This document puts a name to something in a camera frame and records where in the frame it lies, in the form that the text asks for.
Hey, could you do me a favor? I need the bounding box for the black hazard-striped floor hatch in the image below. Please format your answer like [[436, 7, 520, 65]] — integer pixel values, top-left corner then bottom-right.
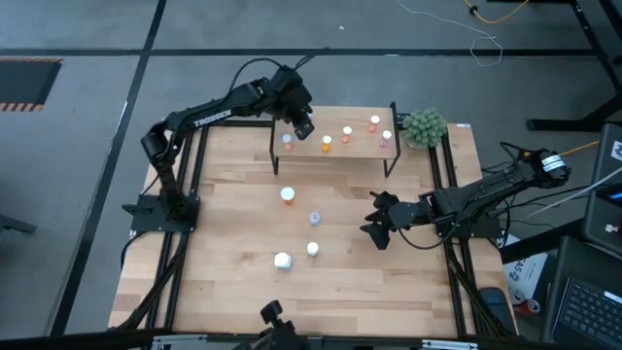
[[0, 56, 64, 113]]

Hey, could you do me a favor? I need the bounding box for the white printed box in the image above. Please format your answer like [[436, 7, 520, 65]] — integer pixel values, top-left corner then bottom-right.
[[502, 235, 550, 298]]

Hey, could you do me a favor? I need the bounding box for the green succulent in patterned pot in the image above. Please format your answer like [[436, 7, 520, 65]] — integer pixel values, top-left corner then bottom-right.
[[400, 108, 448, 150]]

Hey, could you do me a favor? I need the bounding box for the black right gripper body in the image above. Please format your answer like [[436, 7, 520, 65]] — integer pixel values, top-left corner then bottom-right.
[[381, 192, 434, 233]]

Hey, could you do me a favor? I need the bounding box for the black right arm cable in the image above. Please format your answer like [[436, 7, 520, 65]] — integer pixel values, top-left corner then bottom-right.
[[397, 227, 468, 252]]

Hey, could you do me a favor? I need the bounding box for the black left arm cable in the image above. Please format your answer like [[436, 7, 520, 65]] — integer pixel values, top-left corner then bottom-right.
[[227, 47, 331, 93]]

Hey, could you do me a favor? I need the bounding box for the black aluminium rig frame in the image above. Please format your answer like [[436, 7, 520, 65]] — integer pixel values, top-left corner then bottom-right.
[[109, 114, 516, 339]]

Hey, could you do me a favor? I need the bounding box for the white floor cable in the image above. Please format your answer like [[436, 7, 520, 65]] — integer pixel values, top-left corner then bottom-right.
[[396, 0, 504, 68]]

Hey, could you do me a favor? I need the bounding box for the black laptop with stickers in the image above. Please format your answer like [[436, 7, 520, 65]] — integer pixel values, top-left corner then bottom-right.
[[581, 123, 622, 259]]

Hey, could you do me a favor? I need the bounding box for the black desk leg frame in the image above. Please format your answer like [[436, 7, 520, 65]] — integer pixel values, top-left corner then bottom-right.
[[527, 0, 622, 132]]

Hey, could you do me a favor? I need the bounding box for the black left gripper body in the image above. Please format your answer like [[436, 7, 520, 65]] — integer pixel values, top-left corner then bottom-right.
[[268, 65, 315, 125]]

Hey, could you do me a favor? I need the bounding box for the wooden shelf black metal frame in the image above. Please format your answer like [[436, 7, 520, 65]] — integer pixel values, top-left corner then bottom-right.
[[268, 100, 402, 179]]

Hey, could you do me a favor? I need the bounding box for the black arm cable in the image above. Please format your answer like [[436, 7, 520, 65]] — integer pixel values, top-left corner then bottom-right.
[[227, 47, 331, 93], [397, 227, 468, 252]]

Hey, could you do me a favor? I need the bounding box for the black remote device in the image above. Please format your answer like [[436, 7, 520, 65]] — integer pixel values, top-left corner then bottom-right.
[[478, 287, 516, 336]]

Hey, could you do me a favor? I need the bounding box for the red white can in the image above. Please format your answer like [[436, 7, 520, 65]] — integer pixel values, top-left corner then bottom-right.
[[509, 289, 541, 317]]

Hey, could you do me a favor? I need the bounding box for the yellow floor cable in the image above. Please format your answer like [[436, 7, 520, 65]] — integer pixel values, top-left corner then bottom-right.
[[558, 140, 602, 158]]

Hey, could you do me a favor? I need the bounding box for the yellow cable with black plug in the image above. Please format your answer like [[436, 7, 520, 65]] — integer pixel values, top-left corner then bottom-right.
[[461, 0, 531, 24]]

